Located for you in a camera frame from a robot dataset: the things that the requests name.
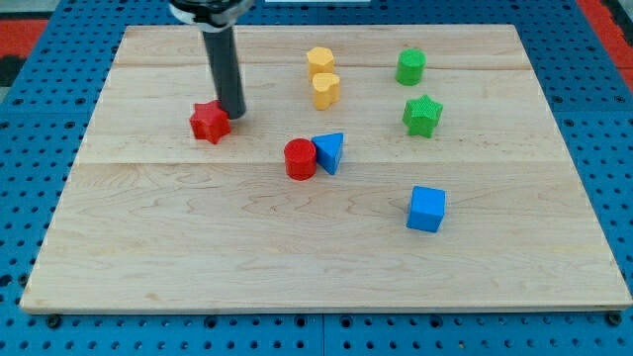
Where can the yellow heart block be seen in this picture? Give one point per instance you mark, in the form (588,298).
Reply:
(326,90)

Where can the red cylinder block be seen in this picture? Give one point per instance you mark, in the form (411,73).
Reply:
(300,159)

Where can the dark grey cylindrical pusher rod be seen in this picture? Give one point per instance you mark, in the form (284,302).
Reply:
(223,61)

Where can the red star block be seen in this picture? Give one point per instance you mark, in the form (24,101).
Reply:
(210,122)

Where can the green cylinder block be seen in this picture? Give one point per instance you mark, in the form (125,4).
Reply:
(410,66)

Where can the green star block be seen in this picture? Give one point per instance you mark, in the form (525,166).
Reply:
(422,115)

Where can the yellow hexagon block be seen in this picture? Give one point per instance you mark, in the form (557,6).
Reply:
(319,60)

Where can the blue triangle block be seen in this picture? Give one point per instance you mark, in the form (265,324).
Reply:
(329,149)

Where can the light wooden board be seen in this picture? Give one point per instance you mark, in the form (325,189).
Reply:
(152,220)

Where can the blue cube block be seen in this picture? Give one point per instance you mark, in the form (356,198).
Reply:
(426,208)

